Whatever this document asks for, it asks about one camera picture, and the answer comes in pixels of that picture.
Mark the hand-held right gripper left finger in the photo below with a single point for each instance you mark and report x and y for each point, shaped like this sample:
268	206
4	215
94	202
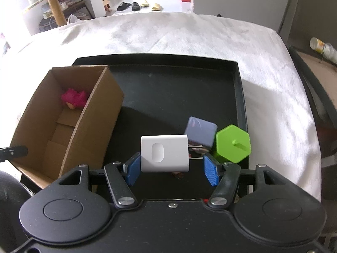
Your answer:
133	170

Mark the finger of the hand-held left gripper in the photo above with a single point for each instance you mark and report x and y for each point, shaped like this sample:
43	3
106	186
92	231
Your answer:
15	151

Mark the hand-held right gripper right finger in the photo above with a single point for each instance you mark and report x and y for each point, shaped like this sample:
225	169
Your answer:
210	170

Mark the cardboard box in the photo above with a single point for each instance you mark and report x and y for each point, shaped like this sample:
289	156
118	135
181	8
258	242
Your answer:
34	126

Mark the green hexagonal box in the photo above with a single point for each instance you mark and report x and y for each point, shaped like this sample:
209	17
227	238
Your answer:
231	143

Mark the white charger plug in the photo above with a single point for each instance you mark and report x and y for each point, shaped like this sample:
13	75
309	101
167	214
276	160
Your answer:
168	154

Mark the black tray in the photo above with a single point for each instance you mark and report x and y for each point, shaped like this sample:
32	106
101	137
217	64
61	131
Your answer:
171	95

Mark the grey-blue cube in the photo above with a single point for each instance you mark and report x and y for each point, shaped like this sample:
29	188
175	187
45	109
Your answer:
200	131

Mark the dark cloth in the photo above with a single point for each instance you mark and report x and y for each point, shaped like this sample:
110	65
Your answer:
10	197

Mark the pink toy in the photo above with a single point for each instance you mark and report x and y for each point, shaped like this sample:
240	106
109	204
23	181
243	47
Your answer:
73	97

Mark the white bed blanket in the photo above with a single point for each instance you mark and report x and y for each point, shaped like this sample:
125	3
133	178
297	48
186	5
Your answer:
184	37

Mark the white plastic bag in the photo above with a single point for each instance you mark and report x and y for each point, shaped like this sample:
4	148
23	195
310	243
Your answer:
72	19

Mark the black slipper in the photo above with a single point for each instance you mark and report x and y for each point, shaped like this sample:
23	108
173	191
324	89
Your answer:
123	6
135	6

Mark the beige slipper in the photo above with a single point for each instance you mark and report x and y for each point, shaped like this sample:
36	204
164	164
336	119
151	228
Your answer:
144	4
156	6

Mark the white printed cup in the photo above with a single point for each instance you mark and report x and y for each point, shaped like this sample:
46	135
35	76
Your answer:
321	46

